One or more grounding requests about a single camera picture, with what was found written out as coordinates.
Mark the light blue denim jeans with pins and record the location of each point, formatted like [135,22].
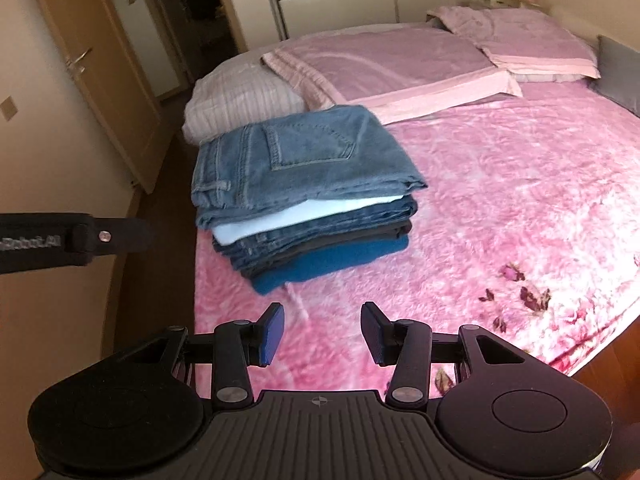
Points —
[310,160]

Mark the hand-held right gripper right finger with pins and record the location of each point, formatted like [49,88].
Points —
[374,335]

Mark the pink pillow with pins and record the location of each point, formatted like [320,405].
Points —
[520,40]

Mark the blue folded sweater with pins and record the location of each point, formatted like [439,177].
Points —
[330,262]

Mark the wooden door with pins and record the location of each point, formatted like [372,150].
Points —
[115,75]

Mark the dark blue folded jeans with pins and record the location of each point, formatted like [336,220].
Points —
[320,232]

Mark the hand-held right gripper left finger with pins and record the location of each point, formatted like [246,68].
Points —
[272,335]

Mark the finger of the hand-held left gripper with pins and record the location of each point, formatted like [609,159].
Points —
[125,240]

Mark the white striped pillow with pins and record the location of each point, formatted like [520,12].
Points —
[235,100]

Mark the dark hanging clothes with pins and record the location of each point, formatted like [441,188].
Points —
[200,5]

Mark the pink fleece bedspread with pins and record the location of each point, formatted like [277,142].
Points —
[475,185]

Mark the folded pink blanket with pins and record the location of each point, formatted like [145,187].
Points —
[390,70]

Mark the white folded shirt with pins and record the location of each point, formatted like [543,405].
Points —
[280,222]

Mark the grey cushion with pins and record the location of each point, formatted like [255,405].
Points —
[620,75]

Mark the dark grey folded garment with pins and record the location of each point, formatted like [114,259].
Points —
[350,237]

